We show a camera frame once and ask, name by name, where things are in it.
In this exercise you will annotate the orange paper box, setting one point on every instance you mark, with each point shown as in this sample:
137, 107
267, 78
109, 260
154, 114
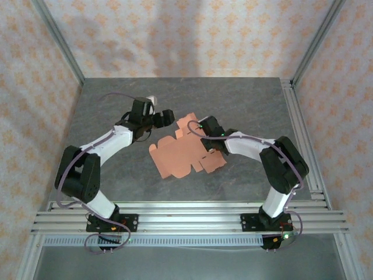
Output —
180, 154

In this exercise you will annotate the aluminium frame post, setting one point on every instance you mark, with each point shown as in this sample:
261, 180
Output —
58, 41
317, 41

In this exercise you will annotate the aluminium side rail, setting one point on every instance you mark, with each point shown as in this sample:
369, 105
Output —
297, 122

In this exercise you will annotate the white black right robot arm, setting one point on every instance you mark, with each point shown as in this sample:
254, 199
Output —
247, 146

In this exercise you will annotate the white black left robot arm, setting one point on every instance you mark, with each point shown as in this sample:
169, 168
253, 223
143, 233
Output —
96, 146

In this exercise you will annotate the aluminium frame leg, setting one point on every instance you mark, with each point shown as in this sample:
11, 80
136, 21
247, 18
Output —
345, 259
29, 259

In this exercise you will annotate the grey metal lower panel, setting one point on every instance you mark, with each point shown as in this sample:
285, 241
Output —
189, 265

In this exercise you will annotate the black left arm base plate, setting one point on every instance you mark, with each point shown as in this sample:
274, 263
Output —
131, 218

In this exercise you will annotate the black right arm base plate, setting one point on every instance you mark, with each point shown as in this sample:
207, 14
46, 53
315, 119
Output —
247, 221

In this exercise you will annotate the aluminium mounting rail beam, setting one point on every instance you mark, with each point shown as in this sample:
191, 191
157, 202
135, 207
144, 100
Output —
189, 218

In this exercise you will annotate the small circuit board with LED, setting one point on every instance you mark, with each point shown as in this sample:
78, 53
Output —
288, 236

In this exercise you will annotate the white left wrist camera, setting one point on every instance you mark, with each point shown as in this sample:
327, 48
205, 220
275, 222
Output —
152, 100

